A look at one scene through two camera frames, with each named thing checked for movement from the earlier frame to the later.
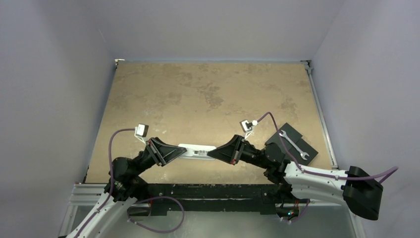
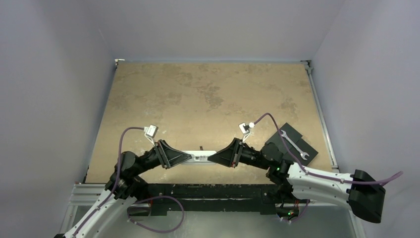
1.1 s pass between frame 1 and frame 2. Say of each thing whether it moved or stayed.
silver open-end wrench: stayed
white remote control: moved
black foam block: stayed
